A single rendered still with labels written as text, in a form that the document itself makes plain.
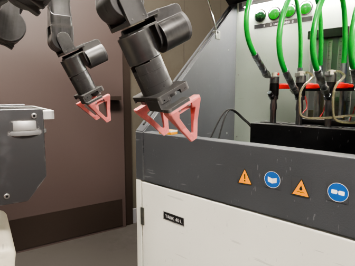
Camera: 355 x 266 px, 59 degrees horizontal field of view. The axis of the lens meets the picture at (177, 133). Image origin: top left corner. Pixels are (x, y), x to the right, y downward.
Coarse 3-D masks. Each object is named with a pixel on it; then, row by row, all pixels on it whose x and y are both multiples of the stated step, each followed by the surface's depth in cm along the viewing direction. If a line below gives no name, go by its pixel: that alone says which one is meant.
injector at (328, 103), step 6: (330, 78) 83; (336, 78) 84; (330, 84) 83; (330, 90) 84; (324, 96) 84; (330, 96) 83; (330, 102) 84; (324, 108) 86; (330, 108) 85; (330, 114) 85; (324, 120) 86; (330, 120) 85; (324, 126) 86; (330, 126) 85
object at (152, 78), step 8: (160, 56) 53; (144, 64) 51; (152, 64) 52; (160, 64) 52; (136, 72) 53; (144, 72) 52; (152, 72) 52; (160, 72) 52; (136, 80) 54; (144, 80) 52; (152, 80) 52; (160, 80) 53; (168, 80) 54; (144, 88) 53; (152, 88) 53; (160, 88) 53; (168, 88) 53; (176, 88) 52; (184, 88) 53; (136, 96) 58; (144, 96) 55; (152, 96) 53; (160, 96) 51
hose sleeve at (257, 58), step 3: (258, 54) 85; (255, 57) 85; (258, 57) 85; (255, 60) 86; (258, 60) 86; (261, 60) 87; (258, 63) 87; (261, 63) 87; (258, 66) 88; (261, 66) 88; (264, 66) 88; (261, 69) 88; (264, 69) 88; (261, 72) 90; (264, 72) 89
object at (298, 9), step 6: (252, 0) 80; (294, 0) 102; (246, 6) 80; (246, 12) 80; (300, 12) 104; (246, 18) 80; (300, 18) 105; (246, 24) 80; (300, 24) 105; (246, 30) 80; (300, 30) 106; (246, 36) 81; (300, 36) 107; (252, 42) 83; (300, 42) 107; (252, 48) 83; (300, 48) 108; (252, 54) 85; (300, 54) 108; (300, 60) 108; (300, 66) 109
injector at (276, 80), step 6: (270, 78) 95; (276, 78) 94; (270, 84) 95; (276, 84) 94; (270, 90) 95; (276, 90) 94; (270, 96) 94; (276, 96) 95; (270, 102) 96; (276, 102) 96; (270, 108) 96; (276, 108) 96; (270, 114) 96; (270, 120) 96
